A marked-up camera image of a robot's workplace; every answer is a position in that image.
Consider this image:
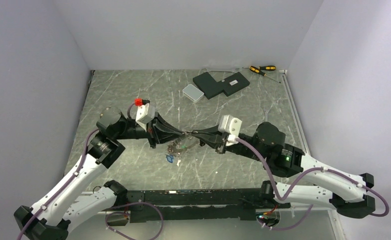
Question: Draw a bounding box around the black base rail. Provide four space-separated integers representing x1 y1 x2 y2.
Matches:
108 181 291 223

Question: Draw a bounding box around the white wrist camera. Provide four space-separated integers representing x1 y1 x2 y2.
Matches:
218 114 242 147
134 98 156 128

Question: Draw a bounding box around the black network switch small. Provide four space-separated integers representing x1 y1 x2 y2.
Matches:
222 72 250 97

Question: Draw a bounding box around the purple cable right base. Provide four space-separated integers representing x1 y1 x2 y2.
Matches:
235 137 390 232

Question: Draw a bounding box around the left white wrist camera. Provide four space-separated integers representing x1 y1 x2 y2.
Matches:
134 98 156 128

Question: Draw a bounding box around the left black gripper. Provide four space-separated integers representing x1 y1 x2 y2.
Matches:
114 111 184 148

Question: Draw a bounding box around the purple cable base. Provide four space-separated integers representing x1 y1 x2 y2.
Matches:
104 201 165 240
235 137 390 232

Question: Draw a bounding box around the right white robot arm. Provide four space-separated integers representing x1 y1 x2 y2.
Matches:
190 122 376 219

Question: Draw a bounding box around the yellow black screwdriver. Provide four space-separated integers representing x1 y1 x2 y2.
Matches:
245 65 277 72
250 70 280 83

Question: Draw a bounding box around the silver disc keyring with keys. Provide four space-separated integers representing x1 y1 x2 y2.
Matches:
166 132 200 164

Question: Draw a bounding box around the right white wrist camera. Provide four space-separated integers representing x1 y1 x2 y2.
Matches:
218 114 242 147

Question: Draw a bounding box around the silver wrench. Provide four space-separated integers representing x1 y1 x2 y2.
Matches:
263 107 270 122

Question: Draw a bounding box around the black network switch large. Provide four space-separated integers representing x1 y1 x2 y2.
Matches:
192 72 228 100

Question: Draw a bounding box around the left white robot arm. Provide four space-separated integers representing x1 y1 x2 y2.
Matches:
14 103 185 240

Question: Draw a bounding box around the white network switch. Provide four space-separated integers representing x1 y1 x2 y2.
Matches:
182 84 205 103

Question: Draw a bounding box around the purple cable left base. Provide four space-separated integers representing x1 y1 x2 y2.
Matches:
104 201 165 240

